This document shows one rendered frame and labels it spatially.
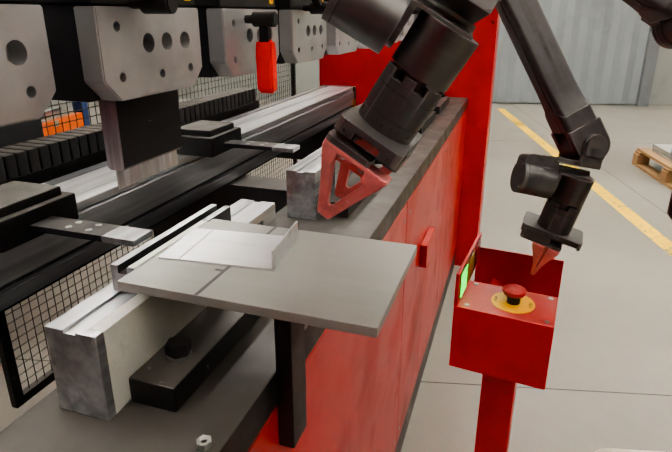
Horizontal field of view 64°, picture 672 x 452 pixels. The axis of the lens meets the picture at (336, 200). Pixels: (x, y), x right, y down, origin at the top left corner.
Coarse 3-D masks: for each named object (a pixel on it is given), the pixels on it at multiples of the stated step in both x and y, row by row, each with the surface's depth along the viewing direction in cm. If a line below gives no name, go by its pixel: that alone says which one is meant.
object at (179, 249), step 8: (192, 232) 64; (200, 232) 64; (208, 232) 64; (184, 240) 61; (192, 240) 61; (200, 240) 61; (176, 248) 59; (184, 248) 59; (160, 256) 57; (168, 256) 57; (176, 256) 57
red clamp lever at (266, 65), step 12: (252, 12) 65; (264, 12) 64; (252, 24) 65; (264, 24) 64; (276, 24) 65; (264, 36) 65; (264, 48) 65; (264, 60) 66; (264, 72) 66; (276, 72) 67; (264, 84) 67; (276, 84) 67
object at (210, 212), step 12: (192, 216) 69; (204, 216) 71; (216, 216) 70; (228, 216) 73; (180, 228) 66; (156, 240) 62; (168, 240) 64; (132, 252) 59; (144, 252) 60; (120, 264) 56; (120, 276) 56
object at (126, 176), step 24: (144, 96) 55; (168, 96) 58; (120, 120) 52; (144, 120) 55; (168, 120) 59; (120, 144) 52; (144, 144) 55; (168, 144) 59; (120, 168) 53; (144, 168) 57; (168, 168) 61
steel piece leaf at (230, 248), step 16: (208, 240) 61; (224, 240) 61; (240, 240) 61; (256, 240) 61; (272, 240) 61; (288, 240) 59; (192, 256) 57; (208, 256) 57; (224, 256) 57; (240, 256) 57; (256, 256) 57; (272, 256) 54
